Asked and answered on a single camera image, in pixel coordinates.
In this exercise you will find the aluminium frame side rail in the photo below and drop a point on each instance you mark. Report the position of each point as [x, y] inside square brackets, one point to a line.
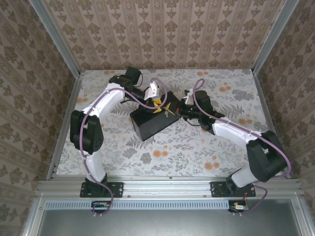
[268, 105]
[65, 118]

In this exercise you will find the floral patterned table cover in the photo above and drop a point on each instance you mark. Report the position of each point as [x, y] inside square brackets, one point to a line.
[184, 152]

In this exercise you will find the aluminium frame lower rail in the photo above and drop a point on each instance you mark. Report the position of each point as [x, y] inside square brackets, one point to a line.
[32, 216]
[304, 216]

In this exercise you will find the aluminium frame cross beam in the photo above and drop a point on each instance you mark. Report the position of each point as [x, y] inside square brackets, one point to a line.
[167, 186]

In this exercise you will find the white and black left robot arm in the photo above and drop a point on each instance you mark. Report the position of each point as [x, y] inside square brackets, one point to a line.
[105, 100]

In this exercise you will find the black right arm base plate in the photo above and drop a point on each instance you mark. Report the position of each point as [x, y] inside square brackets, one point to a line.
[217, 189]

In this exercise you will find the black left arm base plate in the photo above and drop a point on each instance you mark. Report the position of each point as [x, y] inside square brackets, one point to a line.
[115, 189]

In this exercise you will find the grey metal panel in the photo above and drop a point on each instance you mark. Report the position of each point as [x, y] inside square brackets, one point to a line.
[160, 223]

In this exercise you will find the black box with painting print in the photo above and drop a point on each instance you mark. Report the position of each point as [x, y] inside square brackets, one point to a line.
[152, 125]

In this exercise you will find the aluminium frame post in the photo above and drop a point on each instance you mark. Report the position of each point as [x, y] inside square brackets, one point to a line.
[56, 39]
[273, 37]

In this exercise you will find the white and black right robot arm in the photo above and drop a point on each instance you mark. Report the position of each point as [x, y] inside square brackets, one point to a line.
[231, 132]

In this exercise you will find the small connector board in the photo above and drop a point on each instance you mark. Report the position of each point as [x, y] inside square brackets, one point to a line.
[238, 207]
[101, 206]

